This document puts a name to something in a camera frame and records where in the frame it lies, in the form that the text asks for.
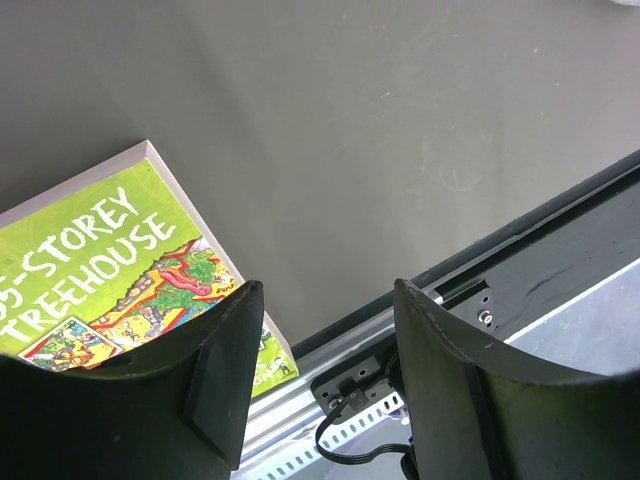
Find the aluminium frame rail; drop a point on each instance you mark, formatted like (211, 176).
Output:
(589, 331)

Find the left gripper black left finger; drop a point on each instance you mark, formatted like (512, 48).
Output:
(173, 408)

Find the green children's book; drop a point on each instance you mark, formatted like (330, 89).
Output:
(105, 262)

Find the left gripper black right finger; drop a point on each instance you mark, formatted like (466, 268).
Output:
(482, 409)

